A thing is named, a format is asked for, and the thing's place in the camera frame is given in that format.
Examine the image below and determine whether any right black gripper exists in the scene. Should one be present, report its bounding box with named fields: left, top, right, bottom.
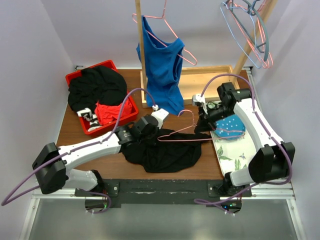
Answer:
left=194, top=103, right=235, bottom=134

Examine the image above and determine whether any black tank top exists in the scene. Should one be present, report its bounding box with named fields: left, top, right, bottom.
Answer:
left=121, top=128, right=211, bottom=174

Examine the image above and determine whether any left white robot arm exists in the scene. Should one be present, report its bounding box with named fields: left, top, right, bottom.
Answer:
left=32, top=111, right=168, bottom=196

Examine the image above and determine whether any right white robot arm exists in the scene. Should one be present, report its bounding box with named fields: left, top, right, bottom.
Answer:
left=192, top=82, right=296, bottom=197

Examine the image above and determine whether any blue tank top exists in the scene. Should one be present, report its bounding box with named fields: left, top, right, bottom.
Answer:
left=141, top=16, right=185, bottom=115

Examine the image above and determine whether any grey plastic hanger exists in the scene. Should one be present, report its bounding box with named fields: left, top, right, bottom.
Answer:
left=220, top=0, right=272, bottom=65

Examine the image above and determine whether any blue dotted plate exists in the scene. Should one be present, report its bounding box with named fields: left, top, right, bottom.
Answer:
left=214, top=114, right=246, bottom=140

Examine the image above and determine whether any floral serving tray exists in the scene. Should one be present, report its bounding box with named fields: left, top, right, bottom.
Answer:
left=210, top=128, right=256, bottom=175

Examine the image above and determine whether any red garment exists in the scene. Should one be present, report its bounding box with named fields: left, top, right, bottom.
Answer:
left=94, top=99, right=133, bottom=125

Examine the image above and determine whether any black white striped garment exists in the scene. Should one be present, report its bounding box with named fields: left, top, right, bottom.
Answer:
left=76, top=107, right=102, bottom=132

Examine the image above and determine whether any black clothes pile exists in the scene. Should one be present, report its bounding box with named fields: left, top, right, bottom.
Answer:
left=68, top=66, right=127, bottom=112

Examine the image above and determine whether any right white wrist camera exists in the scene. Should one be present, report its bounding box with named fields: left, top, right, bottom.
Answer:
left=191, top=93, right=206, bottom=107

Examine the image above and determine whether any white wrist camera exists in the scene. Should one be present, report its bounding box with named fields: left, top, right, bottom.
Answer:
left=191, top=93, right=206, bottom=107
left=151, top=105, right=170, bottom=129

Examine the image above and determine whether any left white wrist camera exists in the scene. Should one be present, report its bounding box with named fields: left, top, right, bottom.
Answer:
left=151, top=105, right=170, bottom=129

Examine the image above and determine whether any purple cable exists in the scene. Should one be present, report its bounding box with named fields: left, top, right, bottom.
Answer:
left=82, top=188, right=112, bottom=215
left=193, top=73, right=293, bottom=208
left=1, top=87, right=158, bottom=206

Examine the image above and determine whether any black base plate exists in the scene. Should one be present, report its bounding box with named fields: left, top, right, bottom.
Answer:
left=74, top=178, right=252, bottom=210

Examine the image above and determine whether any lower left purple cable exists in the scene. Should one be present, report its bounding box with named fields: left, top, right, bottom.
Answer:
left=82, top=188, right=112, bottom=215

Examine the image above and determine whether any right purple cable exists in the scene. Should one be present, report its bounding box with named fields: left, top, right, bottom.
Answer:
left=193, top=73, right=293, bottom=208

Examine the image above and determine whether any blue wire hanger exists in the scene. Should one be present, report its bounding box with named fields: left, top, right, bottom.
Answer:
left=222, top=2, right=261, bottom=69

